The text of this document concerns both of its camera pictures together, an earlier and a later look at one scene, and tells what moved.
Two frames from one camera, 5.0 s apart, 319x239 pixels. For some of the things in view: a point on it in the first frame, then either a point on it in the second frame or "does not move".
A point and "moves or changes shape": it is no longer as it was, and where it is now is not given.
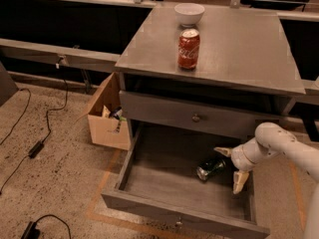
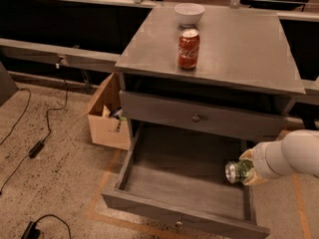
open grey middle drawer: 175,176 does not move
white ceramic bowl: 188,14 does not move
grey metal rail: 85,59 does not move
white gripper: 241,157 → 261,160
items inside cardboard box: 114,113 does not move
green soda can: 210,167 moves or changes shape
